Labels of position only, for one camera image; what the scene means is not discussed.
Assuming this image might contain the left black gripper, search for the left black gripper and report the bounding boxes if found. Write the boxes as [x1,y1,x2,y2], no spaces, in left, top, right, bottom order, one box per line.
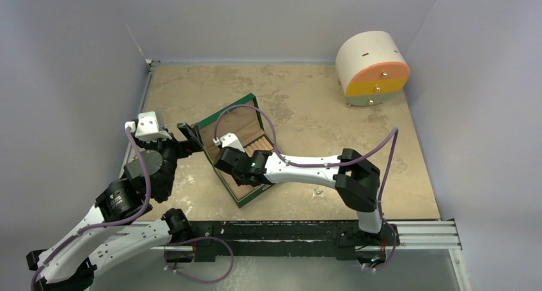
[132,122,203,197]

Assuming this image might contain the green jewelry box with lid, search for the green jewelry box with lid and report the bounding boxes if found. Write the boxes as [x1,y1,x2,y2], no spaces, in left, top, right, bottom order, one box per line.
[197,93,275,208]

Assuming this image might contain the small silver earrings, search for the small silver earrings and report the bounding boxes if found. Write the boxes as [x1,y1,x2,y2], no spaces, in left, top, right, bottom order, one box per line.
[312,189,323,198]

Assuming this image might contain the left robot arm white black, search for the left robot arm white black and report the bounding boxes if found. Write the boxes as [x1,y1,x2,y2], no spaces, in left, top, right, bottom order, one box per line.
[26,117,202,290]

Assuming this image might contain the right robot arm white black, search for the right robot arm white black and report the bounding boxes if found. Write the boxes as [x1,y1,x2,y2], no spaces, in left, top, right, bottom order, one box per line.
[213,147,384,244]

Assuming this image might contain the round drawer cabinet cream orange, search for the round drawer cabinet cream orange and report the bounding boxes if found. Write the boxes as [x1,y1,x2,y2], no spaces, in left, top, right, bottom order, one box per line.
[335,31,410,106]

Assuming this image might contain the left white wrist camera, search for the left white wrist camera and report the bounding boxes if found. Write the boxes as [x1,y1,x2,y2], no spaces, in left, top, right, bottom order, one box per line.
[137,111,172,142]

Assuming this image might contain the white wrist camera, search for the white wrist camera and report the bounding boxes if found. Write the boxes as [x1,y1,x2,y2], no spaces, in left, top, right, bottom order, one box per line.
[213,132,245,152]
[137,111,172,142]

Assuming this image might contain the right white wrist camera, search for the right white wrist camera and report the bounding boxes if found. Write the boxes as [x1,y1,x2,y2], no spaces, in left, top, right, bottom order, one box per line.
[213,132,245,152]

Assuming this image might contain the aluminium frame rail left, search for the aluminium frame rail left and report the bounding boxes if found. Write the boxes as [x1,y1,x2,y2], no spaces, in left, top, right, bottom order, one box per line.
[114,59,161,193]

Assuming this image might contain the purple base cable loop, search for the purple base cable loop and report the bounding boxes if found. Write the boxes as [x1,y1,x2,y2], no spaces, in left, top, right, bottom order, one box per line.
[163,235,234,284]

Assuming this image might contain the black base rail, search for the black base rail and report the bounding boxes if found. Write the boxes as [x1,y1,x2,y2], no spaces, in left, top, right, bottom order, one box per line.
[170,220,400,265]

